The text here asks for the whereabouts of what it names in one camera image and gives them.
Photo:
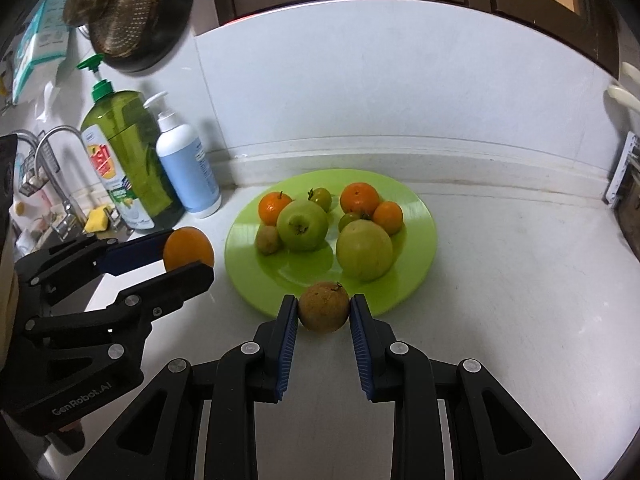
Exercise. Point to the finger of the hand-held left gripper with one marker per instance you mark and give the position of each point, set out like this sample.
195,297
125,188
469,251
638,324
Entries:
170,290
135,255

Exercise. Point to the green apple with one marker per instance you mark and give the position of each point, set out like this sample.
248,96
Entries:
302,225

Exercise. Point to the small orange tangerine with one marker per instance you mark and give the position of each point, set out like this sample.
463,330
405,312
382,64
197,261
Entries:
389,217
272,209
187,247

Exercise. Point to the white teal paper package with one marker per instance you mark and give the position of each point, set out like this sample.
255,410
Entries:
42,45

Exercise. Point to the chrome gooseneck faucet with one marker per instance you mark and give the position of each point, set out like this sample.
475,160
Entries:
56,133

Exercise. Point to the large pale green fruit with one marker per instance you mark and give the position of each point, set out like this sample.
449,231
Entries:
364,250

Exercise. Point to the chrome sink faucet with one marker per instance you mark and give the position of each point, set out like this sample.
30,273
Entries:
60,230

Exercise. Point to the green plate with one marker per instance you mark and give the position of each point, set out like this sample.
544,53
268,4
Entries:
410,240

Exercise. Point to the small green orange tomato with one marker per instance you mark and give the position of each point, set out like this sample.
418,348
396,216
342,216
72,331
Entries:
348,221
321,200

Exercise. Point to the round metal lid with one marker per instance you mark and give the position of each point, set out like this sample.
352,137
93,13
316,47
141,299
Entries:
92,0

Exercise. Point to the white pot rack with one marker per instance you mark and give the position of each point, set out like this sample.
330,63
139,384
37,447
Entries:
622,170

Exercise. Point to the round brown fruit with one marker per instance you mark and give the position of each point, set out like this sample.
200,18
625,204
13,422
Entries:
324,307

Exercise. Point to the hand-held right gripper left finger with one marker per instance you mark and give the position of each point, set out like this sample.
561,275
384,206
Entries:
287,350

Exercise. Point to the person's left hand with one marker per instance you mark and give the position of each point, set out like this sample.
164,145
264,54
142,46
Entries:
67,440

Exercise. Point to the green dish soap bottle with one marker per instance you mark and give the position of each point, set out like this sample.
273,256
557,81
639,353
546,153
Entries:
130,160

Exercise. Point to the white pump bottle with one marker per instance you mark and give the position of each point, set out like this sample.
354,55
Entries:
187,170

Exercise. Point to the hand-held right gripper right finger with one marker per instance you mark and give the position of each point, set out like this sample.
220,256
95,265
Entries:
361,355

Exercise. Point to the small greenish brown fruit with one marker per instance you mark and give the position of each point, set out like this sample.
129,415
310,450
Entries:
267,240

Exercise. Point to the yellow sponge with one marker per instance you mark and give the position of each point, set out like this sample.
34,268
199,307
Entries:
97,219

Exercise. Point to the metal colander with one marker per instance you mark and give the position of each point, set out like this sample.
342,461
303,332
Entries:
130,15

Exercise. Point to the large orange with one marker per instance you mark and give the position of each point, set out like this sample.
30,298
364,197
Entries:
359,198

